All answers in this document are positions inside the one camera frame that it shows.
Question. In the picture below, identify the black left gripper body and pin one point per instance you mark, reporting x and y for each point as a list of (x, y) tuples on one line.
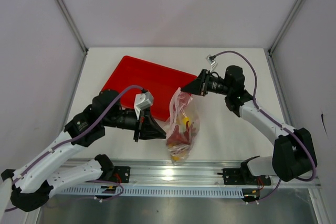
[(142, 125)]

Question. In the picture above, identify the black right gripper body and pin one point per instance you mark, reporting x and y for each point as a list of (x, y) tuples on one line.
[(205, 76)]

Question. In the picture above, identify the clear zip top bag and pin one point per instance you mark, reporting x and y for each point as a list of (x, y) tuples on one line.
[(180, 140)]

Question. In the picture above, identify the yellow lemon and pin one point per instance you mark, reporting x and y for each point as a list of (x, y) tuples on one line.
[(184, 122)]

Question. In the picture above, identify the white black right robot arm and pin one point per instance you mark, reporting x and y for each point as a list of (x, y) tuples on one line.
[(293, 153)]

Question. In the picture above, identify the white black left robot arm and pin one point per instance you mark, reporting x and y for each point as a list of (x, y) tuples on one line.
[(39, 180)]

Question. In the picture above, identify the red plastic tray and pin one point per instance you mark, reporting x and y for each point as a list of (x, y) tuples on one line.
[(160, 80)]

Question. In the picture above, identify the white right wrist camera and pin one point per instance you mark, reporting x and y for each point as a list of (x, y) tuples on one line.
[(212, 62)]

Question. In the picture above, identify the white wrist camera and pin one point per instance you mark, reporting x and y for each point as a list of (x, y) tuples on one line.
[(212, 62), (142, 101)]

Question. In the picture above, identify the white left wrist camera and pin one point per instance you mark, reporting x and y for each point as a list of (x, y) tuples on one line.
[(142, 101)]

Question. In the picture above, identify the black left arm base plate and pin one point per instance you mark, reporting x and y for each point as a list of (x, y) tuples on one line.
[(121, 174)]

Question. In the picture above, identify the white slotted cable duct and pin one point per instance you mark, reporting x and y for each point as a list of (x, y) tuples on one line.
[(154, 191)]

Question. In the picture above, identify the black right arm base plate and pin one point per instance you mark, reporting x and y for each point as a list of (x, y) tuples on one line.
[(239, 176)]

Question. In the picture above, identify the right aluminium frame post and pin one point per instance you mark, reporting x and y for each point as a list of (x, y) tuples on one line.
[(291, 16)]

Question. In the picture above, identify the aluminium frame post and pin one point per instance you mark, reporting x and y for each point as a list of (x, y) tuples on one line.
[(291, 16), (71, 24)]

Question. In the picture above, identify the left aluminium frame post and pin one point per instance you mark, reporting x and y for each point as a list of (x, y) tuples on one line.
[(71, 24)]

